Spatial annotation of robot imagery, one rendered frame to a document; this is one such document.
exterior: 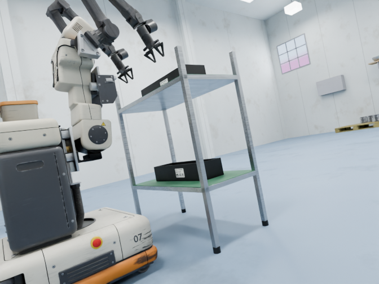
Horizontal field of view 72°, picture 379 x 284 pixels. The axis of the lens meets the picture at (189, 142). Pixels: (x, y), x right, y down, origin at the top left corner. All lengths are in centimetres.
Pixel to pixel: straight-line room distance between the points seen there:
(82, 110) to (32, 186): 47
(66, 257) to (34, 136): 51
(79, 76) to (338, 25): 1071
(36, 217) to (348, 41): 1101
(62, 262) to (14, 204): 30
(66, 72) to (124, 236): 88
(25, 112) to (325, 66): 1092
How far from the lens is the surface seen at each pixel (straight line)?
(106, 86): 153
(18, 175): 124
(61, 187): 126
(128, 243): 134
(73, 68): 157
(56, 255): 125
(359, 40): 1129
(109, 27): 152
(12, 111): 143
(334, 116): 1144
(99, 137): 147
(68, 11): 202
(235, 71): 170
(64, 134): 149
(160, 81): 185
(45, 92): 677
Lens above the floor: 59
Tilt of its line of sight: level
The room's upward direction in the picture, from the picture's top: 11 degrees counter-clockwise
